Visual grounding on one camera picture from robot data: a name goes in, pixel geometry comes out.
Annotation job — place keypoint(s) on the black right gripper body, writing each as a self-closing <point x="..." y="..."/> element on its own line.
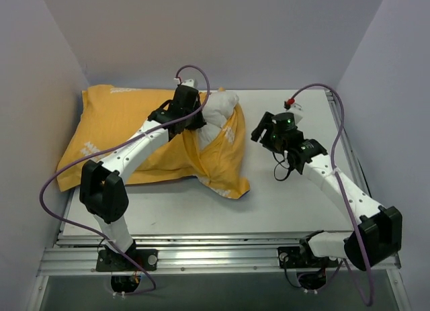
<point x="266" y="131"/>

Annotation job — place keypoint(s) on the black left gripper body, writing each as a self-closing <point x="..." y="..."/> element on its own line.
<point x="196" y="119"/>

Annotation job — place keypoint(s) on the white pillow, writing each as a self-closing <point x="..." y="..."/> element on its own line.
<point x="217" y="110"/>

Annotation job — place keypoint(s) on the yellow printed pillowcase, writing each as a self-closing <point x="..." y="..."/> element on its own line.
<point x="111" y="115"/>

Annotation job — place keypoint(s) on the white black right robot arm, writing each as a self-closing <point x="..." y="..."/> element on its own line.
<point x="377" y="230"/>

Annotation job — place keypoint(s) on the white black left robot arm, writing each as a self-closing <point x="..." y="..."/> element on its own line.
<point x="102" y="188"/>

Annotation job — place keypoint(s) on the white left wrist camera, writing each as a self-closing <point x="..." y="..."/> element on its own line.
<point x="188" y="82"/>

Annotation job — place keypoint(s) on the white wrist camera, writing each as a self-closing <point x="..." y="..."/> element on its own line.
<point x="188" y="82"/>
<point x="295" y="109"/>

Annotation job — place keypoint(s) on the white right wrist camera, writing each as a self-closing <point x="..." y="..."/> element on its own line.
<point x="295" y="109"/>

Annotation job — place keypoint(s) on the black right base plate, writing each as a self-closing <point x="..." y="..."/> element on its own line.
<point x="292" y="257"/>

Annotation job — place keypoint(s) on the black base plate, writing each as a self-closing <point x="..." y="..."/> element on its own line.
<point x="109" y="261"/>
<point x="292" y="257"/>

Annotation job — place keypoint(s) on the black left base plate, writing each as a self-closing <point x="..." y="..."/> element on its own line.
<point x="109" y="261"/>

